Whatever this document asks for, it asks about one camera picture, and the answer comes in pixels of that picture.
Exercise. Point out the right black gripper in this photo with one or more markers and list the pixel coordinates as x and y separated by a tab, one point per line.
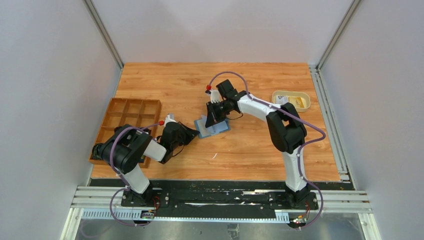
214	112

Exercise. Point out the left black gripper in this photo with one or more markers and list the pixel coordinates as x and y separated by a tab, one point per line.
180	133

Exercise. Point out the blue card holder wallet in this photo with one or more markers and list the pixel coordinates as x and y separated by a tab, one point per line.
205	132

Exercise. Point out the gold VIP card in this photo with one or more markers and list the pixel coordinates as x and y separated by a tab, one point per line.
297	102

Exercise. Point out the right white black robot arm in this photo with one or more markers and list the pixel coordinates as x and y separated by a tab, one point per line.
287	132

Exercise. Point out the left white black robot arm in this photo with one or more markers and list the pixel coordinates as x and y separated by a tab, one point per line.
124	150

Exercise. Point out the card lying in tray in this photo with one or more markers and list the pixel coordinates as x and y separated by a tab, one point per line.
281	99

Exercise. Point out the wooden compartment tray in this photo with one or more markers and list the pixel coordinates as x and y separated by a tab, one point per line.
138	113

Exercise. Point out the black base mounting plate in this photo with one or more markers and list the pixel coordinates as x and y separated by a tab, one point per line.
217	199

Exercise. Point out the cream oval plastic tray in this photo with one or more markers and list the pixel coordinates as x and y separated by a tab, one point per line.
305	96

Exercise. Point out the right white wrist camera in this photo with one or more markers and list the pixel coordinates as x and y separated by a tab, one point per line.
214	96

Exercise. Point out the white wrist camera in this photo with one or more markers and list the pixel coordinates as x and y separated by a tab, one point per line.
214	96
170	118

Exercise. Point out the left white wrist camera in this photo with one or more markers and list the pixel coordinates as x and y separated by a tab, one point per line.
170	118

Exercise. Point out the left aluminium corner post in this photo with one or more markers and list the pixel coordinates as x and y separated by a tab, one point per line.
97	20

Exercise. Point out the aluminium corner post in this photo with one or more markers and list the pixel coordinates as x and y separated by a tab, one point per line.
97	20
338	33

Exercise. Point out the right aluminium corner post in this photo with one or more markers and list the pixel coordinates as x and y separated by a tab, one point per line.
338	33

